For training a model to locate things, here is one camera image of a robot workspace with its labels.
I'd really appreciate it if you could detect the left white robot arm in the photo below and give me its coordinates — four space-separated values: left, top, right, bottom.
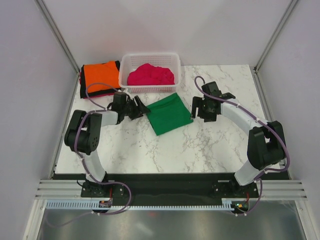
64 91 151 197

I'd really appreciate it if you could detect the orange folded t shirt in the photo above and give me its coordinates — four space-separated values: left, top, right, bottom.
83 61 120 93

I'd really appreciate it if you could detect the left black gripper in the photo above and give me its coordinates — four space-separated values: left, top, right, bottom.
122 96 151 121

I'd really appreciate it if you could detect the left aluminium frame post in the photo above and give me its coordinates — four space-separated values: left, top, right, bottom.
34 0 82 75

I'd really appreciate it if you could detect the aluminium front rail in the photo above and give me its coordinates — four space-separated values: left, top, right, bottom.
35 180 307 201

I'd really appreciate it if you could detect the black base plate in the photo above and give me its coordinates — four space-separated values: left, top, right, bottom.
81 173 259 206

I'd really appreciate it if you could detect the magenta t shirt in basket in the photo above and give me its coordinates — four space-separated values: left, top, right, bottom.
127 63 175 86

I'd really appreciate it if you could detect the white slotted cable duct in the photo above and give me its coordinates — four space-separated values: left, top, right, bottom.
45 199 242 211

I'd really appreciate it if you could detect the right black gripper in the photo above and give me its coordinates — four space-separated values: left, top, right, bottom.
189 96 217 123

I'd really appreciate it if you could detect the green t shirt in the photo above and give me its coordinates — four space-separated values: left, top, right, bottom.
146 93 193 136

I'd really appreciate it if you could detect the white plastic basket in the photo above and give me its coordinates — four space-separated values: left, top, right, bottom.
118 52 182 93

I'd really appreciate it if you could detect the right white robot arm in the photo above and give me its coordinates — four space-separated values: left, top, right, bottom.
190 81 289 197

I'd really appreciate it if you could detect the right aluminium frame post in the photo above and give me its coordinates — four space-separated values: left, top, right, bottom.
253 0 301 73

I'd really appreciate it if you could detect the aluminium frame post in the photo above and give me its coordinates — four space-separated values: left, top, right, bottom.
253 0 301 73
34 0 82 75

